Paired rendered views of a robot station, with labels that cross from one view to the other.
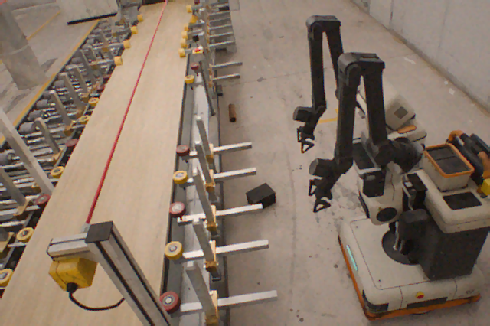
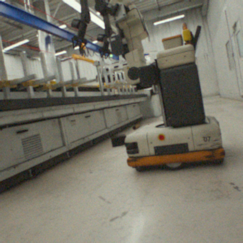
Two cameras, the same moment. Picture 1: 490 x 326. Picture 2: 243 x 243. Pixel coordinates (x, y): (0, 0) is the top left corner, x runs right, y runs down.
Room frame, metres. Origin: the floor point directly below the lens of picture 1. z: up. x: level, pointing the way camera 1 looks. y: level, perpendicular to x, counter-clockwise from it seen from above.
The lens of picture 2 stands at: (-0.48, -0.99, 0.50)
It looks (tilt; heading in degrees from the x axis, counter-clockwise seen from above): 4 degrees down; 19
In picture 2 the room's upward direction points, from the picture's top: 11 degrees counter-clockwise
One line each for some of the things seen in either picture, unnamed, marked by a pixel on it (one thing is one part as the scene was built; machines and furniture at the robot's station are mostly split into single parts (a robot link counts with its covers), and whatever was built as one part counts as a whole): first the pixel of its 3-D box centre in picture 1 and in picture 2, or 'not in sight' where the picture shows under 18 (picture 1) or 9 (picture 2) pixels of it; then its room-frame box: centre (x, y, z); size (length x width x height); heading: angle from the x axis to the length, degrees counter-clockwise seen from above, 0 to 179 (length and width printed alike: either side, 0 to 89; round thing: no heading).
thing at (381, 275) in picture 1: (403, 257); (174, 138); (1.23, -0.83, 0.16); 0.67 x 0.64 x 0.25; 89
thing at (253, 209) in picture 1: (220, 215); (54, 85); (1.26, 0.20, 0.80); 0.43 x 0.03 x 0.04; 89
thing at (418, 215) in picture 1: (390, 212); (141, 78); (1.18, -0.67, 0.68); 0.28 x 0.27 x 0.25; 179
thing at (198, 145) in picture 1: (207, 177); (61, 80); (1.47, 0.24, 0.88); 0.04 x 0.04 x 0.48; 89
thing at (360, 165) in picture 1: (366, 161); (122, 45); (1.24, -0.54, 0.99); 0.28 x 0.16 x 0.22; 179
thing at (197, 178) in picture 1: (207, 208); (46, 76); (1.22, 0.24, 0.90); 0.04 x 0.04 x 0.48; 89
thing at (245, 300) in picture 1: (223, 304); (13, 83); (0.76, 0.21, 0.82); 0.43 x 0.03 x 0.04; 89
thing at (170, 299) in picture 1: (172, 307); not in sight; (0.77, 0.40, 0.85); 0.08 x 0.08 x 0.11
